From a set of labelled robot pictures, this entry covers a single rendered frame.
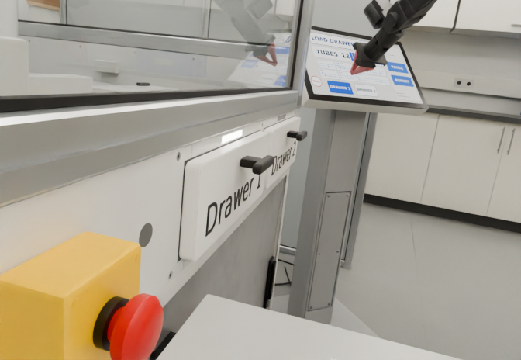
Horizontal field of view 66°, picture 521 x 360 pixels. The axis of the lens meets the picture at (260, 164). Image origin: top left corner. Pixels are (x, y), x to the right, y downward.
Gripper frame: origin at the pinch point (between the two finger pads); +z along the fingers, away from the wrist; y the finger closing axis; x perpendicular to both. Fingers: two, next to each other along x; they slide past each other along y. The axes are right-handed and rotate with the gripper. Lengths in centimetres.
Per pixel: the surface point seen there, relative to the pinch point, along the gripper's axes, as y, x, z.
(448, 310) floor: -88, 76, 73
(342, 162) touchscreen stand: -12.2, 16.8, 30.2
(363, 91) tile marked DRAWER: -9.4, 1.5, 7.3
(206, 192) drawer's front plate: 67, 53, -38
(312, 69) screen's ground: 8.8, -5.2, 7.4
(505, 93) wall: -272, -83, 96
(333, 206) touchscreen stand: -12, 30, 41
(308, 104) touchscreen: 12.0, 6.6, 9.9
